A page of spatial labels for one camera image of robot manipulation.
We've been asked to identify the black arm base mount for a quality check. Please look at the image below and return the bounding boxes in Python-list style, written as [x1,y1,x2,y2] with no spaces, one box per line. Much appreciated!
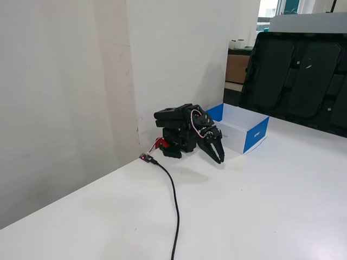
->
[158,145,182,159]

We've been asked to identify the black plastic moulded tray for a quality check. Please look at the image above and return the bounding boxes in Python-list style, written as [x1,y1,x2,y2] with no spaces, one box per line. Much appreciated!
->
[238,31,347,138]

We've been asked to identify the red table clamp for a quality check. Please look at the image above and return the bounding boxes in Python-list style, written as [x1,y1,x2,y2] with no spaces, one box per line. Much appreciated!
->
[154,137,171,150]

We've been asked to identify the black usb cable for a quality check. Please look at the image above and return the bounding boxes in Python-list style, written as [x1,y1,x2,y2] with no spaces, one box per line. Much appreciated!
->
[150,158,181,260]

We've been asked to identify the blue and white cardboard box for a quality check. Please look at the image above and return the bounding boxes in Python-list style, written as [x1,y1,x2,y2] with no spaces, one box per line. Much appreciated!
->
[205,102,271,155]

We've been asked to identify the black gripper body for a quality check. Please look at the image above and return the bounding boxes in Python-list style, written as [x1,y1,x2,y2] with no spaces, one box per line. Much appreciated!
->
[197,125,224,146]

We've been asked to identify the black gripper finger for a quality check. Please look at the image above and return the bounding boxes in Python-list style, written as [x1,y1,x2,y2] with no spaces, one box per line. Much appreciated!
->
[200,141,222,165]
[212,138,226,164]

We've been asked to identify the gray flat panel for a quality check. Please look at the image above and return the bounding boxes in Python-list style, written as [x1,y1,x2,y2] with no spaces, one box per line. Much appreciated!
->
[268,12,347,35]

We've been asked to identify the brown cardboard box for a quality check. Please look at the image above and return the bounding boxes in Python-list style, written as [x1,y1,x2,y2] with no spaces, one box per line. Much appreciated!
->
[225,54,252,85]

